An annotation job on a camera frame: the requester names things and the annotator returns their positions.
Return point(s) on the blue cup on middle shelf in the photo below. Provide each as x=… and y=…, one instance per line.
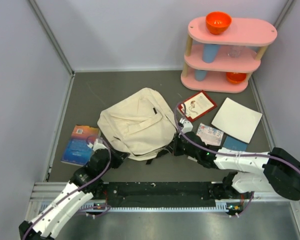
x=209, y=52

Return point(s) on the white square notebook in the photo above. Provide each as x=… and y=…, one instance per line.
x=236, y=120

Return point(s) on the orange bowl on bottom shelf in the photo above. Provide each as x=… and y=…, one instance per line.
x=236, y=77

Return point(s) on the floral pink white book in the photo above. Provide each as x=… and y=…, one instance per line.
x=210, y=135

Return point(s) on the pink three-tier shelf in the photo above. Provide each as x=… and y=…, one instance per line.
x=252, y=33

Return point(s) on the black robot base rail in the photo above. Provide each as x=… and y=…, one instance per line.
x=158, y=194

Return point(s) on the blue orange paperback book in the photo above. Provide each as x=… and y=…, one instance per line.
x=77, y=151

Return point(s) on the blue cup on bottom shelf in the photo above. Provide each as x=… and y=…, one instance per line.
x=199, y=75

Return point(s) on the orange bowl on shelf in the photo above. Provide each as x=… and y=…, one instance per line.
x=236, y=77
x=217, y=22

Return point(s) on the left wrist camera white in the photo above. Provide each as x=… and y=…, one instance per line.
x=97, y=145

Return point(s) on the blue cup on shelf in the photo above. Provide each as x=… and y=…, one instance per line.
x=199, y=75
x=209, y=52

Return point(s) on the orange bowl on top shelf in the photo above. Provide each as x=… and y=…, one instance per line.
x=217, y=22

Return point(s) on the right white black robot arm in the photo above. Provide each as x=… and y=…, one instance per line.
x=273, y=172

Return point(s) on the small blue notebook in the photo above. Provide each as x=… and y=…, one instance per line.
x=234, y=144

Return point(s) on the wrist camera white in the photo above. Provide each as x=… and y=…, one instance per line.
x=185, y=125
x=97, y=145

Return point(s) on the red cover book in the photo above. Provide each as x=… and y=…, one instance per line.
x=196, y=106

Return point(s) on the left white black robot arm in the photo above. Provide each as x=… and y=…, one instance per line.
x=83, y=186

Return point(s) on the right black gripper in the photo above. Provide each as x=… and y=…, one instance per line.
x=174, y=149

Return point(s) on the cream canvas student backpack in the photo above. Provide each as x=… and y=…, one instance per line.
x=142, y=125

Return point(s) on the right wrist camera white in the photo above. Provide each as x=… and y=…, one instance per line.
x=185, y=125

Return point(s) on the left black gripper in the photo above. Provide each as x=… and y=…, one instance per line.
x=119, y=157

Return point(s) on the clear glass on middle shelf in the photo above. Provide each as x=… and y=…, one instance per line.
x=235, y=51

